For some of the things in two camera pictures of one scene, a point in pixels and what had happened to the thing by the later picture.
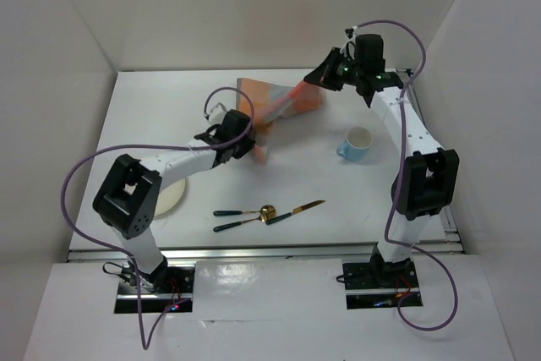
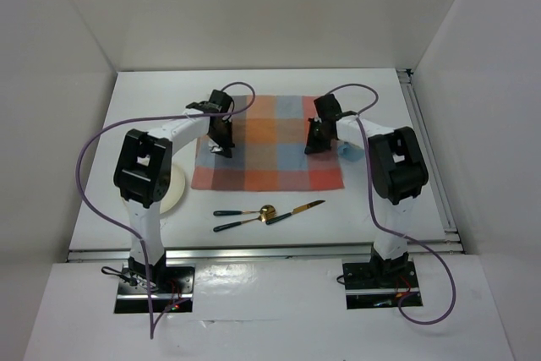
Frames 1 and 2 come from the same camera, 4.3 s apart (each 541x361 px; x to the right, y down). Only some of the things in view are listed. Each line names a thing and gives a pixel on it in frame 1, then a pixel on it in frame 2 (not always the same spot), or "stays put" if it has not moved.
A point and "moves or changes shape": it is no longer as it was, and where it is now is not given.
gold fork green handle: x=269 y=211 stays put
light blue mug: x=357 y=144 stays put
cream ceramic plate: x=169 y=197 stays put
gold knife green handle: x=297 y=210 stays put
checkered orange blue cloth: x=268 y=101 moves or changes shape
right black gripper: x=322 y=74 → x=313 y=145
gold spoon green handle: x=267 y=211 → x=221 y=227
